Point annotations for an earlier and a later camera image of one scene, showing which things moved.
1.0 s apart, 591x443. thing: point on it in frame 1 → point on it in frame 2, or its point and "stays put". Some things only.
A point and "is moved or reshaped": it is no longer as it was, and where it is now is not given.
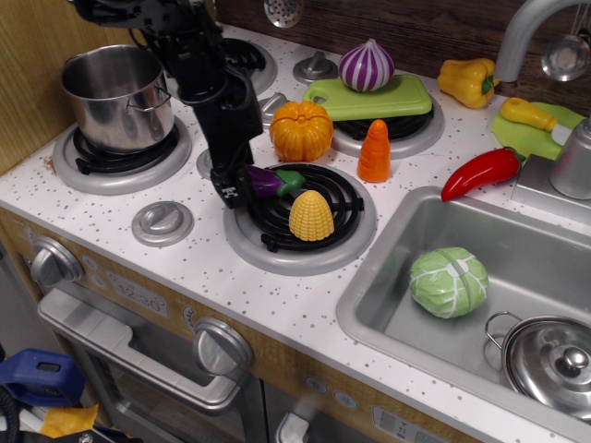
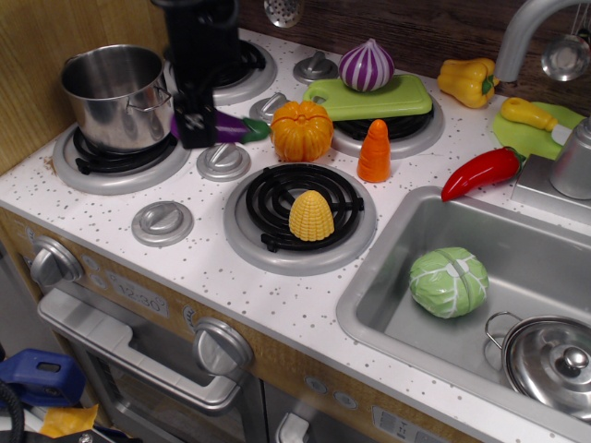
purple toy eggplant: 264,182 is moved or reshaped
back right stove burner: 409,137 stays put
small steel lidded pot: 547,357 stays put
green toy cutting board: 406,93 stays put
